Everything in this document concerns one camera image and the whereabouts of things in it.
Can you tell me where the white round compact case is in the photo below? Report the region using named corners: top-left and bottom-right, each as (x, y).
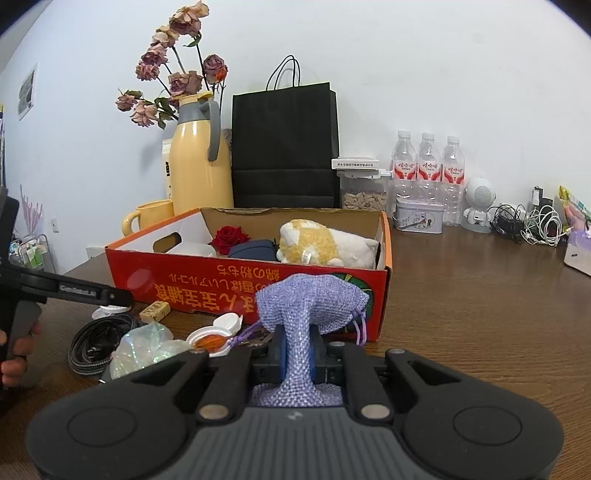
top-left (185, 312), bottom-right (243, 358)

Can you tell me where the purple woven drawstring pouch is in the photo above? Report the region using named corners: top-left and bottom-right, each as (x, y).
top-left (252, 274), bottom-right (369, 408)

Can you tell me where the iridescent plastic wrap bundle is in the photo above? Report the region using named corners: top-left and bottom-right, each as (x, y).
top-left (109, 323), bottom-right (191, 379)

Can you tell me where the black braided cord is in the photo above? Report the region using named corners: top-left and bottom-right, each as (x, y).
top-left (67, 313), bottom-right (139, 376)

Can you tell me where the yellow white plush toy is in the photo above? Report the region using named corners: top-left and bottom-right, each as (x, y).
top-left (276, 219), bottom-right (380, 269)

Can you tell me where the navy zippered pouch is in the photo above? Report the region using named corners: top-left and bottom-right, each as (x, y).
top-left (228, 239), bottom-right (277, 261)

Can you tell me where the red fabric rose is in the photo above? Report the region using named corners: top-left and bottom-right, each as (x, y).
top-left (209, 225), bottom-right (250, 255)

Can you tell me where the person left hand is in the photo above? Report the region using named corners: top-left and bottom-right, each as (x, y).
top-left (1, 321), bottom-right (41, 388)

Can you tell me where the small beige eraser block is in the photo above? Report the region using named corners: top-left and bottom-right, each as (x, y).
top-left (139, 300), bottom-right (171, 324)

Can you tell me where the red cardboard fruit box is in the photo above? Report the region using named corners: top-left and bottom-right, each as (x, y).
top-left (105, 208), bottom-right (393, 341)

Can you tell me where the yellow ceramic mug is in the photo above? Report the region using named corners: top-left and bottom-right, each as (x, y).
top-left (121, 199), bottom-right (174, 236)

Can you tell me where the white tin box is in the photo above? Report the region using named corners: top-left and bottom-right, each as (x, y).
top-left (393, 198), bottom-right (444, 234)

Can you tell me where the clear container with seeds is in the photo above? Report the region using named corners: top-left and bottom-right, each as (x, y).
top-left (338, 169), bottom-right (391, 211)

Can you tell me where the left water bottle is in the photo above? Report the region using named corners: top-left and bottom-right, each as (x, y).
top-left (390, 130), bottom-right (417, 216)

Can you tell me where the water bottle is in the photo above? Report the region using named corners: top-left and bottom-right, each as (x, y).
top-left (417, 132), bottom-right (442, 203)
top-left (390, 130), bottom-right (417, 216)
top-left (442, 136), bottom-right (466, 226)

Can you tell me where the flat white box on container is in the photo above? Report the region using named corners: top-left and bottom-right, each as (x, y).
top-left (332, 157), bottom-right (380, 171)

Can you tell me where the white milk carton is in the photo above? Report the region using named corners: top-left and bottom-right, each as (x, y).
top-left (161, 139), bottom-right (172, 199)

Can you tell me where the yellow thermos jug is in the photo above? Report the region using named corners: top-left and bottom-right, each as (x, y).
top-left (169, 91), bottom-right (233, 215)

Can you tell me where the small white robot figurine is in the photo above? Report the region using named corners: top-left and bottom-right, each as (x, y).
top-left (461, 177), bottom-right (496, 234)

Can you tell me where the middle water bottle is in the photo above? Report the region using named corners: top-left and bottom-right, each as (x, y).
top-left (417, 132), bottom-right (442, 203)

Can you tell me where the right water bottle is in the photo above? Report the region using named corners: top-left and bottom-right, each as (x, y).
top-left (442, 136), bottom-right (466, 226)

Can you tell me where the black paper shopping bag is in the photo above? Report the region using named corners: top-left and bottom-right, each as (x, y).
top-left (231, 55), bottom-right (341, 208)

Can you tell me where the purple tissue box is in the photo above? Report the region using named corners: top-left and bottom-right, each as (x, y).
top-left (564, 231), bottom-right (591, 276)

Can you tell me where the dried pink rose bouquet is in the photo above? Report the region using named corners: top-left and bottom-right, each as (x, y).
top-left (115, 1), bottom-right (228, 129)

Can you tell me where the tangled cables pile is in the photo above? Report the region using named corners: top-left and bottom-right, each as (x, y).
top-left (489, 185), bottom-right (571, 248)

